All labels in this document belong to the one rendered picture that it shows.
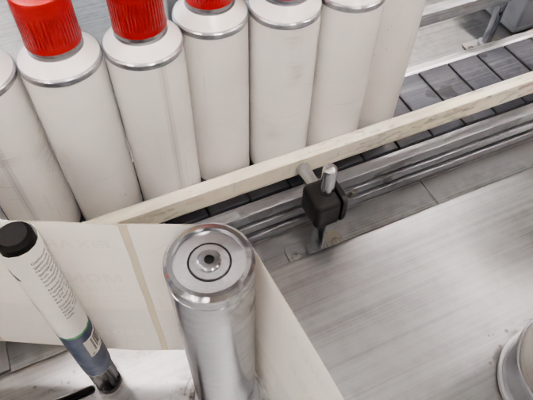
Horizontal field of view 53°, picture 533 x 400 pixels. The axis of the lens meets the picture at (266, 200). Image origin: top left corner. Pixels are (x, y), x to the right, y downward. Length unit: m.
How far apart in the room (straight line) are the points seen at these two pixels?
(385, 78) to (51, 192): 0.29
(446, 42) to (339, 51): 0.35
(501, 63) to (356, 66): 0.26
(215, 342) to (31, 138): 0.20
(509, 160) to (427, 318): 0.25
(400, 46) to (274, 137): 0.13
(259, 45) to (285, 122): 0.07
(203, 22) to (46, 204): 0.18
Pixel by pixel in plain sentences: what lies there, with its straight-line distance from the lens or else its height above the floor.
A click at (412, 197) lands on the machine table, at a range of 0.56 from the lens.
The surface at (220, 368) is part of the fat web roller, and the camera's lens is 0.28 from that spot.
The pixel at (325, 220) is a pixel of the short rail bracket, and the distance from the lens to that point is 0.43.
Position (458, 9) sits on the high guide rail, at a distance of 0.57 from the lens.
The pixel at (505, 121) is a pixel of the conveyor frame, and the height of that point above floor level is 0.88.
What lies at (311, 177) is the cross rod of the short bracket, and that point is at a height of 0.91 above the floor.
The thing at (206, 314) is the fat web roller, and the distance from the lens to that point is 0.22.
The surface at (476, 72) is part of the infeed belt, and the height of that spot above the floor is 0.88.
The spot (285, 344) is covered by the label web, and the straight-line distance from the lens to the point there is 0.25.
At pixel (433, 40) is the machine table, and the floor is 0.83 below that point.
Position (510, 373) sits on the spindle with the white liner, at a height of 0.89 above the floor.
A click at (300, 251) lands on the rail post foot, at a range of 0.50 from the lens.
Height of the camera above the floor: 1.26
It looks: 53 degrees down
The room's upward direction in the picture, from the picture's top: 2 degrees clockwise
